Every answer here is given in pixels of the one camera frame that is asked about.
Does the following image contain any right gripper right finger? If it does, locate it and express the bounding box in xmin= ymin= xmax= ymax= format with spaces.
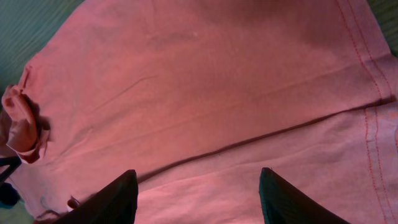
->
xmin=259 ymin=167 xmax=347 ymax=224

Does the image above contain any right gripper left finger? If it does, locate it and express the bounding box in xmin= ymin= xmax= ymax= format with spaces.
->
xmin=54 ymin=170 xmax=139 ymax=224

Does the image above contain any red t-shirt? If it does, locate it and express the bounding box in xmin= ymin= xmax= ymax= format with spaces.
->
xmin=3 ymin=0 xmax=397 ymax=223

